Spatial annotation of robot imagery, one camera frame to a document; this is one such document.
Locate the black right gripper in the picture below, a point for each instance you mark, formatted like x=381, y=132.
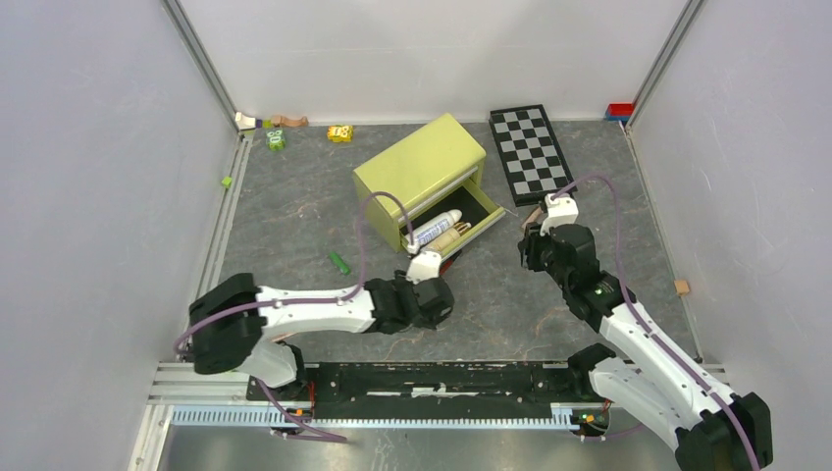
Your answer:
x=529, y=246

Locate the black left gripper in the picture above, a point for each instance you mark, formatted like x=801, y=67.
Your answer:
x=430, y=321

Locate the red black lip pencil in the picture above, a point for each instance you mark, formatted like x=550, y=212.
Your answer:
x=447, y=262

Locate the green lipstick tube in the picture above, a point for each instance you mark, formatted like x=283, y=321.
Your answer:
x=343, y=267

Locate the white lotion tube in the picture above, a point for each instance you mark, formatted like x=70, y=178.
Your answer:
x=430, y=230

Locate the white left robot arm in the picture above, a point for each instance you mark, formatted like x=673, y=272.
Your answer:
x=240, y=326

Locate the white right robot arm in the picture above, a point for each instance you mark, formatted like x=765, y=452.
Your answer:
x=702, y=420

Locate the black white chessboard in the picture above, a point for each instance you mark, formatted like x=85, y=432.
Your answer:
x=530, y=154

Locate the red blue blocks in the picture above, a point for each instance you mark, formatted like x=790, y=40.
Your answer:
x=619, y=112

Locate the small wooden cube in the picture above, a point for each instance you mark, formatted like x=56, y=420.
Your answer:
x=682, y=287

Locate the yellow owl toy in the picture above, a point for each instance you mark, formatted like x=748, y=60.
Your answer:
x=340, y=133

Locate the green owl toy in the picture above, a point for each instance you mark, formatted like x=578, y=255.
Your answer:
x=275, y=139

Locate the wooden arch blocks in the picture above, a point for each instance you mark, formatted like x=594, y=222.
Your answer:
x=247, y=123

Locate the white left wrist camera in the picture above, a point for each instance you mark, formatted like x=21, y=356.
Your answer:
x=424, y=264

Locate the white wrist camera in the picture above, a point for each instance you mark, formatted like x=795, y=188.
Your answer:
x=424, y=264
x=560, y=210

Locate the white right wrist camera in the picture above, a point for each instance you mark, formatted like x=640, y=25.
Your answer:
x=560, y=210

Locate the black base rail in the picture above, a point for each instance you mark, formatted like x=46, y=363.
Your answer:
x=433, y=390

